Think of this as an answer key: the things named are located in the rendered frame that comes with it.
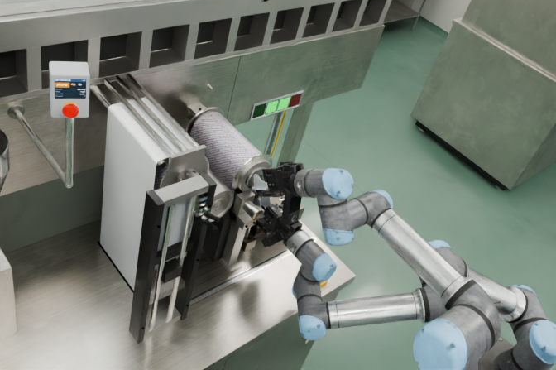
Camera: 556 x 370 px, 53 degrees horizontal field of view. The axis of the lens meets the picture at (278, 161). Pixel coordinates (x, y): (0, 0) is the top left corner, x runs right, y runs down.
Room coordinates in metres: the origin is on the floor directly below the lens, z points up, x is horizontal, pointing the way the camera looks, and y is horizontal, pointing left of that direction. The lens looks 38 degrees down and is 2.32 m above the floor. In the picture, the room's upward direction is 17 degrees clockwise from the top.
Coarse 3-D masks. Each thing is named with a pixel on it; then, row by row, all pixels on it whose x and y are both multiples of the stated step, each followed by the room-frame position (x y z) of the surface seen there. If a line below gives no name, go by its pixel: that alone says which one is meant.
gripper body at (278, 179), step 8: (272, 168) 1.20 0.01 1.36; (280, 168) 1.20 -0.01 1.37; (288, 168) 1.19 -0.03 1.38; (296, 168) 1.18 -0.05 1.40; (264, 176) 1.19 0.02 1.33; (272, 176) 1.17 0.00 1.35; (280, 176) 1.18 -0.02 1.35; (288, 176) 1.17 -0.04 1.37; (272, 184) 1.18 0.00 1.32; (280, 184) 1.17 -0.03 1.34; (288, 184) 1.16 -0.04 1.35; (280, 192) 1.15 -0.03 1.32
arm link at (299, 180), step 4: (300, 172) 1.15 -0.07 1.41; (304, 172) 1.14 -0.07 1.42; (296, 176) 1.14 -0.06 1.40; (300, 176) 1.13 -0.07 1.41; (296, 180) 1.13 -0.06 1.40; (300, 180) 1.12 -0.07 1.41; (296, 184) 1.12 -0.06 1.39; (300, 184) 1.12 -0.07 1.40; (296, 188) 1.12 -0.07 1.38; (300, 188) 1.11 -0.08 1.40; (296, 192) 1.12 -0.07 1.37; (300, 192) 1.11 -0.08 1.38; (304, 192) 1.10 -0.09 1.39; (304, 196) 1.11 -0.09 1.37; (308, 196) 1.11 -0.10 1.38
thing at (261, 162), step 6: (252, 162) 1.26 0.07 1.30; (258, 162) 1.27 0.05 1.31; (264, 162) 1.29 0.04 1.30; (246, 168) 1.24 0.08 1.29; (252, 168) 1.25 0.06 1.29; (246, 174) 1.24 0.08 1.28; (240, 180) 1.23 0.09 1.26; (264, 180) 1.30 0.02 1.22; (240, 186) 1.23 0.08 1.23; (246, 186) 1.25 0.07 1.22
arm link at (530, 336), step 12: (516, 324) 1.26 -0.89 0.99; (528, 324) 1.25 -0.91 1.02; (540, 324) 1.23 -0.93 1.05; (552, 324) 1.25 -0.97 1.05; (516, 336) 1.24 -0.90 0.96; (528, 336) 1.20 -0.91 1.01; (540, 336) 1.19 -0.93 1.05; (552, 336) 1.21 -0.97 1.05; (516, 348) 1.21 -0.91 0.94; (528, 348) 1.18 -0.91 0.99; (540, 348) 1.16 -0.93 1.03; (552, 348) 1.16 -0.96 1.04; (516, 360) 1.18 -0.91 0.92; (528, 360) 1.16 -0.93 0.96; (540, 360) 1.15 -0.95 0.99; (552, 360) 1.15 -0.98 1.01
